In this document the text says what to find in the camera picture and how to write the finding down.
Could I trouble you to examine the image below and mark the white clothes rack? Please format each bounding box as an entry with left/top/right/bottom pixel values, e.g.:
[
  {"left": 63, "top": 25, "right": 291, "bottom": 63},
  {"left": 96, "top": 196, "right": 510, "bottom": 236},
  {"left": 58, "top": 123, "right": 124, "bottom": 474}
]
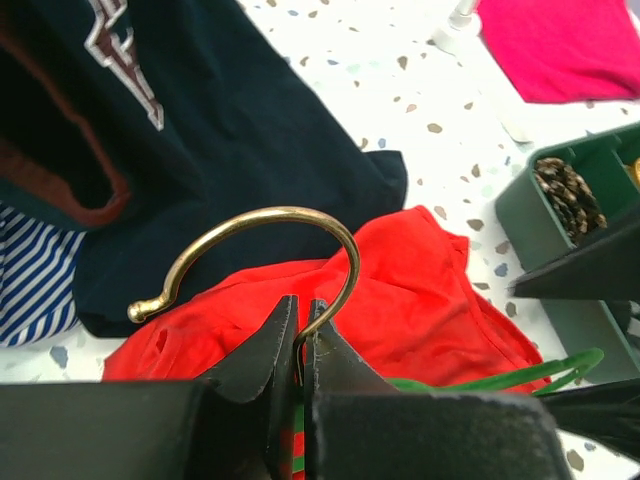
[{"left": 432, "top": 1, "right": 534, "bottom": 144}]

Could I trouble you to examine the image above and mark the red tank top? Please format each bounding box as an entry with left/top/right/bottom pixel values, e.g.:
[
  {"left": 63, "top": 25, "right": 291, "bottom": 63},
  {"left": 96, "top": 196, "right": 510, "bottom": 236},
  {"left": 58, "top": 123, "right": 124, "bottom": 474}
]
[{"left": 103, "top": 207, "right": 542, "bottom": 387}]

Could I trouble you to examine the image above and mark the pink folded cloth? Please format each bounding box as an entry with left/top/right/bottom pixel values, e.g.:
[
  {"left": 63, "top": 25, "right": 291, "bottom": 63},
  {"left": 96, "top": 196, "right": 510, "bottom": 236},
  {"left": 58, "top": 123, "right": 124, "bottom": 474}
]
[{"left": 478, "top": 0, "right": 639, "bottom": 104}]

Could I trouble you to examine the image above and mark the navy tank top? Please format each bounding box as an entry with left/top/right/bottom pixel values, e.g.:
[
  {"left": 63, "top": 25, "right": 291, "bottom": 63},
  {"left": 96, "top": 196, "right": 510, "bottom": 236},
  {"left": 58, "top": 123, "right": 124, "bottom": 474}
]
[{"left": 1, "top": 1, "right": 408, "bottom": 338}]

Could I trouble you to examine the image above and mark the yellow rolled band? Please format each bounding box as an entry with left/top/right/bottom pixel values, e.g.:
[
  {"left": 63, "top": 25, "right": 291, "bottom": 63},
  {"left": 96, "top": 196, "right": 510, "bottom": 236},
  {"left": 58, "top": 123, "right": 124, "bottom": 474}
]
[{"left": 626, "top": 158, "right": 640, "bottom": 188}]

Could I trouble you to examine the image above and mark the brown patterned rolled band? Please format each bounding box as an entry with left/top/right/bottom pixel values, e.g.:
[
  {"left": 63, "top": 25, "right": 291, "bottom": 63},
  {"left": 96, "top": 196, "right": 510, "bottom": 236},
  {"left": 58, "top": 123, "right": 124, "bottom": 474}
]
[{"left": 533, "top": 157, "right": 608, "bottom": 246}]

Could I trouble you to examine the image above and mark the blue white striped tank top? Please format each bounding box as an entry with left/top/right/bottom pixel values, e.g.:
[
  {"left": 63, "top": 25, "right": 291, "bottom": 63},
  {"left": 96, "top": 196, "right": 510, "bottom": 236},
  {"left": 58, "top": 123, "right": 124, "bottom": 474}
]
[{"left": 1, "top": 204, "right": 85, "bottom": 347}]

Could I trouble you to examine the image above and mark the green clothes hanger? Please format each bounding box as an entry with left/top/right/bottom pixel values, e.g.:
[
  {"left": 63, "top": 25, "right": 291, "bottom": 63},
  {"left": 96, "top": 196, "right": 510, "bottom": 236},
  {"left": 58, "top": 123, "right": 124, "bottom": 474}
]
[{"left": 125, "top": 205, "right": 606, "bottom": 473}]

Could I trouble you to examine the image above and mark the green compartment tray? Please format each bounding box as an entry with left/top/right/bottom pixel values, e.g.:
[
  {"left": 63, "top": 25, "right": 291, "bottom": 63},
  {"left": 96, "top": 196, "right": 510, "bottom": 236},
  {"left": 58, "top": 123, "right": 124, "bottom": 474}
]
[{"left": 495, "top": 123, "right": 639, "bottom": 383}]

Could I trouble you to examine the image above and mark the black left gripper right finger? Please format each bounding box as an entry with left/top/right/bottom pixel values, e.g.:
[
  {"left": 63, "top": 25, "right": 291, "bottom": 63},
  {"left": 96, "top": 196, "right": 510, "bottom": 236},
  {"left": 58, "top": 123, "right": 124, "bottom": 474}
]
[{"left": 304, "top": 321, "right": 571, "bottom": 479}]

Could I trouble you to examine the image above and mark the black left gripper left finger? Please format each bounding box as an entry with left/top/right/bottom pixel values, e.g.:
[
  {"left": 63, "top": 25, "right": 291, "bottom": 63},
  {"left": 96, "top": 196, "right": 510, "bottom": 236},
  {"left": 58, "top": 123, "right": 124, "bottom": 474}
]
[{"left": 1, "top": 296, "right": 298, "bottom": 479}]

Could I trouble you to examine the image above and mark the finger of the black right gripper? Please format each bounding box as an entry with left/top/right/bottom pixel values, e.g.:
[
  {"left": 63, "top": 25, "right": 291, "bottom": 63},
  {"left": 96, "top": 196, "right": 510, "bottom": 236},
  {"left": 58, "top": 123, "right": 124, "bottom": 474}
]
[
  {"left": 539, "top": 378, "right": 639, "bottom": 461},
  {"left": 510, "top": 207, "right": 639, "bottom": 301}
]

